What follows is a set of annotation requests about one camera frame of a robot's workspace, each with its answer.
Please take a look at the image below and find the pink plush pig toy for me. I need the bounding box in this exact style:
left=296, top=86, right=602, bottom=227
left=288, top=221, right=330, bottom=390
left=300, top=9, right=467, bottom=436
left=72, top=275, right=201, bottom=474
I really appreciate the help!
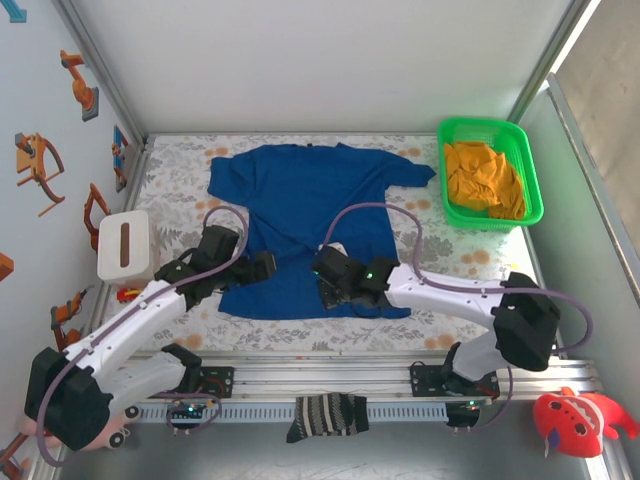
left=19, top=404, right=142, bottom=451

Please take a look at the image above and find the orange machine wall sticker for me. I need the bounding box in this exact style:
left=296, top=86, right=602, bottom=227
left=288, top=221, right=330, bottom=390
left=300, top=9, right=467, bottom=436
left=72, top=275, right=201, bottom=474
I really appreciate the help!
left=13, top=132, right=67, bottom=219

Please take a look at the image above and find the blue t-shirt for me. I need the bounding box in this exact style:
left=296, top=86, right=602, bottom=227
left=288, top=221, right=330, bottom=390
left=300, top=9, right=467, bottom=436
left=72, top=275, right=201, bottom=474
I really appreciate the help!
left=207, top=142, right=438, bottom=321

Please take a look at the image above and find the red plush fish toy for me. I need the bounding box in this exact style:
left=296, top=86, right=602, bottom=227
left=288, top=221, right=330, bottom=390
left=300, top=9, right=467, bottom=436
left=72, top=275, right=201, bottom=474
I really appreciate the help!
left=532, top=387, right=640, bottom=459

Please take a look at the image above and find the small circuit board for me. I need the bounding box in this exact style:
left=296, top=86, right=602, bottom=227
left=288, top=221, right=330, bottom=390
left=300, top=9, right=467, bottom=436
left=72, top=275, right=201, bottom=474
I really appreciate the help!
left=446, top=399, right=484, bottom=429
left=167, top=402, right=209, bottom=421

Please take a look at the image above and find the orange crumpled garment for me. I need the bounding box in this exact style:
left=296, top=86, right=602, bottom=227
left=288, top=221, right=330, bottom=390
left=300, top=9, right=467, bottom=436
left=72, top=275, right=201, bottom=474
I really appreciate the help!
left=443, top=140, right=529, bottom=221

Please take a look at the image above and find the aluminium frame post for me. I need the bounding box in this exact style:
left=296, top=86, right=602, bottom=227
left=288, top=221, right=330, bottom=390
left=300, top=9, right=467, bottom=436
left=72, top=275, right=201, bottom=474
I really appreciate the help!
left=508, top=0, right=604, bottom=125
left=51, top=0, right=151, bottom=151

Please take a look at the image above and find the orange robot sticker grey base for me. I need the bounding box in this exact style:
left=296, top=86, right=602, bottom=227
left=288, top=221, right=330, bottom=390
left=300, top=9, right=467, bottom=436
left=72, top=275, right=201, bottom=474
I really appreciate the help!
left=59, top=48, right=100, bottom=124

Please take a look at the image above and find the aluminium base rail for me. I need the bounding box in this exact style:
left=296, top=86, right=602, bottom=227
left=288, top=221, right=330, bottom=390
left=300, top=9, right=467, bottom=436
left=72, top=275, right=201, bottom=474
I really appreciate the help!
left=52, top=349, right=599, bottom=401

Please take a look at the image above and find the black white striped sock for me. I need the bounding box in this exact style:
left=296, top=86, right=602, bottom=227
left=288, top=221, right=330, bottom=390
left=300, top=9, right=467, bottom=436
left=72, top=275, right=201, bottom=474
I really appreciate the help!
left=285, top=392, right=371, bottom=445

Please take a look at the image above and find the floral patterned tablecloth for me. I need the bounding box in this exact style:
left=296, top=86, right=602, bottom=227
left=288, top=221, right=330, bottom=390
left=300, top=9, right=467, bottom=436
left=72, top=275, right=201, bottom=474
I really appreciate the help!
left=119, top=133, right=532, bottom=354

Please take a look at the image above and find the blue orange gripper wall sticker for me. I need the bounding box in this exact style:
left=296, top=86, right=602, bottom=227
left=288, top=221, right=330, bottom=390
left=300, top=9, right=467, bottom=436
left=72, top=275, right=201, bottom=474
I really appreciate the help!
left=112, top=124, right=130, bottom=194

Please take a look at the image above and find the aluminium side panel rail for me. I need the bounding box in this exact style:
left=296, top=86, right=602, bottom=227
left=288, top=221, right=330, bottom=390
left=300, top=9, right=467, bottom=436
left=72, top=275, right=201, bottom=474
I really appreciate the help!
left=546, top=72, right=640, bottom=301

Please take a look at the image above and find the white tissue box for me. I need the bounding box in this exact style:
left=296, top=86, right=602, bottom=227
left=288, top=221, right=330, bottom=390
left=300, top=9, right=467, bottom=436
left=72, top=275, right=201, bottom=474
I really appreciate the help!
left=96, top=209, right=161, bottom=285

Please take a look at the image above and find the green plastic basket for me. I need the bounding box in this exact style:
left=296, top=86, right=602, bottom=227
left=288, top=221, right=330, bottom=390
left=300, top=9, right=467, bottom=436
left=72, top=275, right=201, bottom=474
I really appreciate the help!
left=436, top=116, right=545, bottom=229

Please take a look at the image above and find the white slotted cable duct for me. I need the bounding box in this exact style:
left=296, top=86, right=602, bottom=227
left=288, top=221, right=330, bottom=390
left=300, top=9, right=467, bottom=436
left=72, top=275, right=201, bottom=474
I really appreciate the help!
left=134, top=402, right=449, bottom=424

